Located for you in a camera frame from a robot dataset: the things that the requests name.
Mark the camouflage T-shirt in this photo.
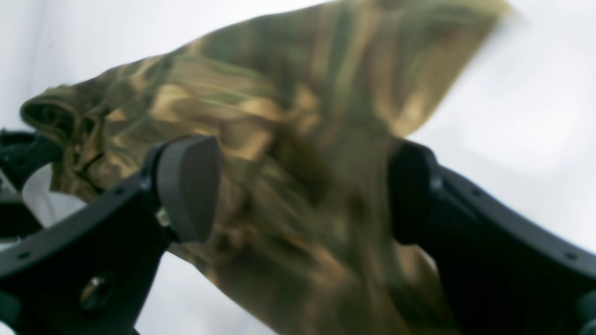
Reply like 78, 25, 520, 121
20, 0, 509, 335

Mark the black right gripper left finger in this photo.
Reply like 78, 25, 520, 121
0, 135, 222, 335

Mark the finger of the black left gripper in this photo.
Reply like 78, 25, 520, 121
0, 129, 62, 191

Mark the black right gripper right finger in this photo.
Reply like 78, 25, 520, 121
387, 141, 596, 335

